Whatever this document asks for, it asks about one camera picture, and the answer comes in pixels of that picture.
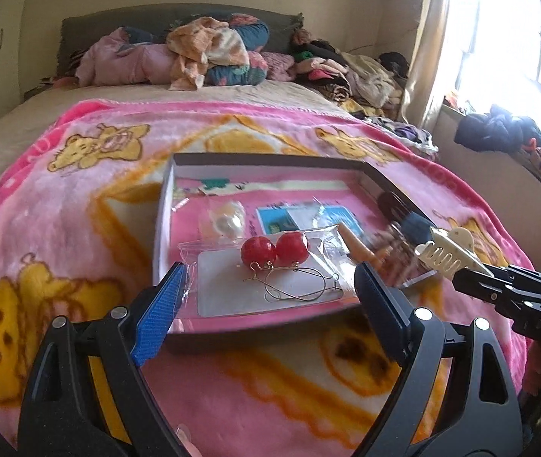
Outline peach spiral hair clip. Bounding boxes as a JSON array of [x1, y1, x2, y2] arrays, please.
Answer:
[[339, 221, 386, 268]]

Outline cream curtain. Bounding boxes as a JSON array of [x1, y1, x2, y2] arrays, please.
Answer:
[[402, 0, 481, 140]]

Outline pile of mixed clothes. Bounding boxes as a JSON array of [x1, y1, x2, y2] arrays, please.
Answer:
[[293, 27, 410, 121]]

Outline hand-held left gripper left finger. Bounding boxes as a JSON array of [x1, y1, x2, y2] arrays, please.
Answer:
[[17, 262, 190, 457]]

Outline pink bear printed blanket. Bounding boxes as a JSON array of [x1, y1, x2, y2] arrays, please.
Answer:
[[0, 99, 541, 457]]

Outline orange and white cloth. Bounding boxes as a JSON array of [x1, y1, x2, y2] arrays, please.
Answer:
[[166, 16, 251, 92]]

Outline maroon hair clip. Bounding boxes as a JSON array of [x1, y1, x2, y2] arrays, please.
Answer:
[[377, 190, 412, 223]]

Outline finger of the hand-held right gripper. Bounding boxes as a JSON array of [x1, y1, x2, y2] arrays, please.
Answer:
[[401, 212, 440, 248], [452, 268, 510, 299]]

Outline pink padded garment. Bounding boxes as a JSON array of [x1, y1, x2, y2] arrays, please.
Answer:
[[74, 27, 182, 87]]

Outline pearl ornament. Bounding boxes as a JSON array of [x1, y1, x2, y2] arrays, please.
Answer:
[[201, 200, 248, 244]]

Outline pink knitted garment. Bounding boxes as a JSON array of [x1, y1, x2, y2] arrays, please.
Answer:
[[256, 51, 296, 83]]

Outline dark jacket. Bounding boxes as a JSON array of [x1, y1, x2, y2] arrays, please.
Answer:
[[453, 104, 538, 156]]

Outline bag full of clothes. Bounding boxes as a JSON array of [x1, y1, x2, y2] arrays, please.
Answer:
[[364, 113, 441, 159]]

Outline red ball earrings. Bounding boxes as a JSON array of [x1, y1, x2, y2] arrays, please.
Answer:
[[177, 228, 362, 321], [170, 176, 385, 317]]

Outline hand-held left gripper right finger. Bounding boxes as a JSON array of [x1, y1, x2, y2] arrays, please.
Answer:
[[353, 262, 523, 457]]

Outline bed with beige sheet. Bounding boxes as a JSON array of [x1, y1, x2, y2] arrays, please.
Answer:
[[0, 76, 357, 220]]

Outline grey green headboard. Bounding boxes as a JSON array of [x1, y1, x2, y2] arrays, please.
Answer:
[[58, 4, 305, 76]]

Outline beige mesh scrunchie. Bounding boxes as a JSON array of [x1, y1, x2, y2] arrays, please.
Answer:
[[379, 232, 420, 274]]

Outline white cloud hair claw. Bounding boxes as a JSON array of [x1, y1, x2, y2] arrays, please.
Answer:
[[414, 227, 495, 281]]

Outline window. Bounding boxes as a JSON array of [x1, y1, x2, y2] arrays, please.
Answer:
[[451, 0, 541, 121]]

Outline shallow cardboard box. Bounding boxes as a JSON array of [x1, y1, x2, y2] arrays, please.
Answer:
[[151, 152, 424, 344]]

